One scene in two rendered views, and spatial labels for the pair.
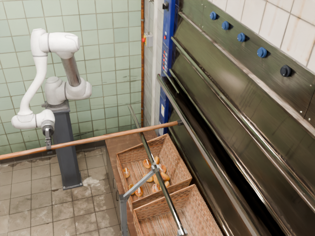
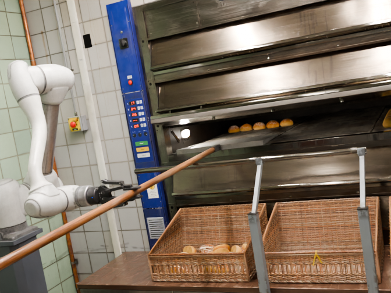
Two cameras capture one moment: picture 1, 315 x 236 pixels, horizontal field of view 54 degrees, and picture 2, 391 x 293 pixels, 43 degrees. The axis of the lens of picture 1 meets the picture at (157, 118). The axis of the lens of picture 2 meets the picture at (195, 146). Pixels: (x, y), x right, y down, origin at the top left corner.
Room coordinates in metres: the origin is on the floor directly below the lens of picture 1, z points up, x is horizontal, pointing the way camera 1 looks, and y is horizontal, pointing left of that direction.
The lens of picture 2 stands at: (-0.05, 1.94, 1.54)
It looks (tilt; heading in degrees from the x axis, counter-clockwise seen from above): 6 degrees down; 314
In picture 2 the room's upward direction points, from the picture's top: 9 degrees counter-clockwise
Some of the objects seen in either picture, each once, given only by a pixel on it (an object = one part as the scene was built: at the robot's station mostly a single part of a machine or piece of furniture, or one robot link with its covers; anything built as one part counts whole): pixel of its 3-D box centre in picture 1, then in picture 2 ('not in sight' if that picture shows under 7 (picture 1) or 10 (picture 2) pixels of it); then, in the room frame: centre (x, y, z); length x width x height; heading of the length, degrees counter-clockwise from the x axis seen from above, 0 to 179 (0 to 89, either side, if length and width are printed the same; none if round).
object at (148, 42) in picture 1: (148, 39); (77, 123); (2.73, 0.11, 1.46); 0.10 x 0.07 x 0.10; 19
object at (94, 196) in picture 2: (48, 133); (101, 195); (1.66, 0.76, 1.18); 0.09 x 0.07 x 0.08; 19
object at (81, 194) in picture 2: (48, 127); (86, 196); (1.73, 0.79, 1.18); 0.09 x 0.06 x 0.09; 109
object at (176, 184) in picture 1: (151, 171); (210, 240); (1.78, 0.03, 0.72); 0.56 x 0.49 x 0.28; 20
